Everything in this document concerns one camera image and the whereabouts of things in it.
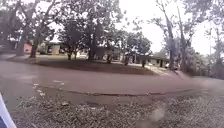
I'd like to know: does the leaf-strewn roadside ground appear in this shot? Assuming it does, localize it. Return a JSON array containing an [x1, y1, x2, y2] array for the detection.
[[0, 83, 224, 128]]

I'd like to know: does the low building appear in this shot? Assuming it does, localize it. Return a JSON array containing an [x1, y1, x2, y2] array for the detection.
[[135, 54, 171, 69]]

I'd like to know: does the row of trees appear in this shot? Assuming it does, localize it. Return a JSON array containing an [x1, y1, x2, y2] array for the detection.
[[0, 0, 224, 80]]

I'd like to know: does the reddish asphalt road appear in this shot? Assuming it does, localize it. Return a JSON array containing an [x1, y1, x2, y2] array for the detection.
[[0, 59, 224, 102]]

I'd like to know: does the grass patch under trees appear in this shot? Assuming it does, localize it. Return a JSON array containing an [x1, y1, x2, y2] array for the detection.
[[0, 53, 188, 76]]

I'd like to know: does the orange brick building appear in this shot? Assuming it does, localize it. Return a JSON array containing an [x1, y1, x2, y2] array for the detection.
[[23, 39, 63, 56]]

